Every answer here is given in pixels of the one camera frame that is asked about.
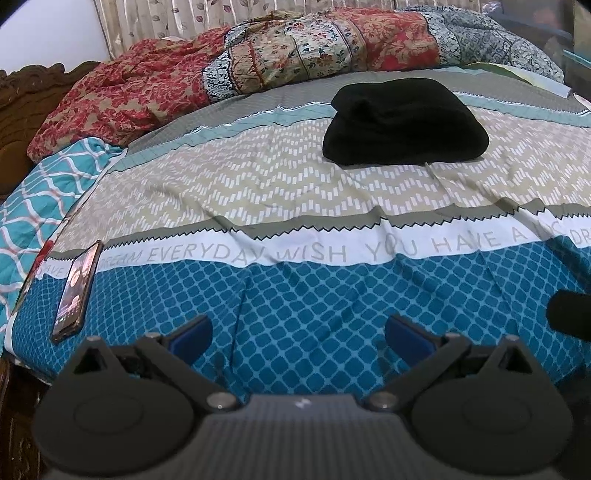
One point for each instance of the cream floral curtain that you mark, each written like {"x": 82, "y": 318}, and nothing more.
{"x": 126, "y": 22}

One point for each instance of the red floral patchwork quilt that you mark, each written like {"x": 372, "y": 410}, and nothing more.
{"x": 158, "y": 80}

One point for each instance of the smartphone with lit screen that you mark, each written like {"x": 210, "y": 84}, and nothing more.
{"x": 73, "y": 302}

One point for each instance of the patterned bed sheet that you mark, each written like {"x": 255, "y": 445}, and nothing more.
{"x": 232, "y": 212}

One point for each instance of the black pants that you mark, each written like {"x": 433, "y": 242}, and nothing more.
{"x": 402, "y": 122}

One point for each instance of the teal lattice pillow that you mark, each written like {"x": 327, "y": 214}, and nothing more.
{"x": 36, "y": 208}

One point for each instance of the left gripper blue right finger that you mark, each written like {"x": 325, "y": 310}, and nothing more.
{"x": 420, "y": 348}

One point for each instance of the carved wooden headboard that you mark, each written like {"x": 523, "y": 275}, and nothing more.
{"x": 28, "y": 96}

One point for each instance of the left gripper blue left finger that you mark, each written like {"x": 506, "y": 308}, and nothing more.
{"x": 185, "y": 345}

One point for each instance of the teal side cabinet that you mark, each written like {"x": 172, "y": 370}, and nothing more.
{"x": 560, "y": 28}

